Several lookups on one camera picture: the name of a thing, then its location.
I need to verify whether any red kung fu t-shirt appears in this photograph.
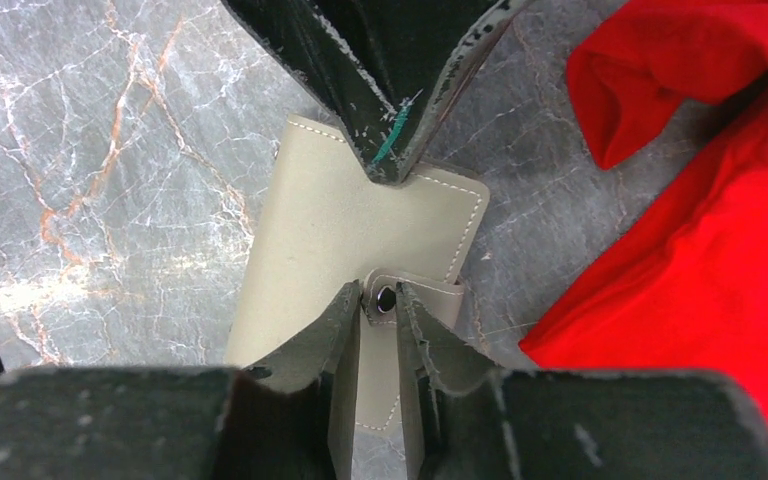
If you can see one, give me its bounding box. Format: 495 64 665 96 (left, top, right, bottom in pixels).
520 1 768 422

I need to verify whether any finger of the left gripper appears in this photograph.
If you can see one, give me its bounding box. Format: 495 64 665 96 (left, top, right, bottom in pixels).
224 0 528 185

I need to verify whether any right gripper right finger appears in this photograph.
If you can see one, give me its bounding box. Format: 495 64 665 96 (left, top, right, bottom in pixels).
395 283 768 479

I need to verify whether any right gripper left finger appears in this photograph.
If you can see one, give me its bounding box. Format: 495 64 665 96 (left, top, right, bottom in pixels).
0 282 361 479

